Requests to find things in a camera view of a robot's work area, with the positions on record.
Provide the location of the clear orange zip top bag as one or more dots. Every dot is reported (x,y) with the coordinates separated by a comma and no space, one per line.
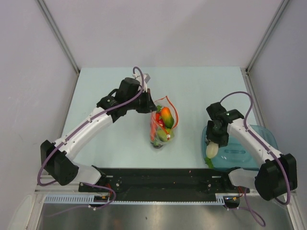
(165,102)

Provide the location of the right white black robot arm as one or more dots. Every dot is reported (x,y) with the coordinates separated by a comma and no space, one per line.
(277,174)

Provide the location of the orange green fake mango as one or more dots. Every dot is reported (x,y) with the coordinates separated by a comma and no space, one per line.
(167,117)

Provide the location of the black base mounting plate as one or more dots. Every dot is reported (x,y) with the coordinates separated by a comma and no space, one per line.
(162,185)

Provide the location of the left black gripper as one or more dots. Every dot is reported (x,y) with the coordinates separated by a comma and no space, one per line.
(149,106)

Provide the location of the green fake pear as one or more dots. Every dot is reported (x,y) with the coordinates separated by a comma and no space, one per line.
(165,135)

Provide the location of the orange fake carrot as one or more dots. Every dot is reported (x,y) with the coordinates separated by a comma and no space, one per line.
(153,129)

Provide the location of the red fake pepper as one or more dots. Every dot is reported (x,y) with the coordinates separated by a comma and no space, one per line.
(159,119)

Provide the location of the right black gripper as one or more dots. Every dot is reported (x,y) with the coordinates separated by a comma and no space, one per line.
(223,141)

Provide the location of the dark fake eggplant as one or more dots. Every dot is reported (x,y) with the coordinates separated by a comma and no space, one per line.
(156,144)

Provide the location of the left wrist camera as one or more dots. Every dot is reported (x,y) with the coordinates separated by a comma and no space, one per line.
(146,77)

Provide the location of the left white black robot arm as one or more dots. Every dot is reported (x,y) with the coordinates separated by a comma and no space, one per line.
(58,157)

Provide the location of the teal plastic container lid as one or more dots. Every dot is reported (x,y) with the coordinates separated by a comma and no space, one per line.
(233,155)

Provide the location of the white fake daikon radish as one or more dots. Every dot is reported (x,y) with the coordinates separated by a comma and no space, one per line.
(211,152)

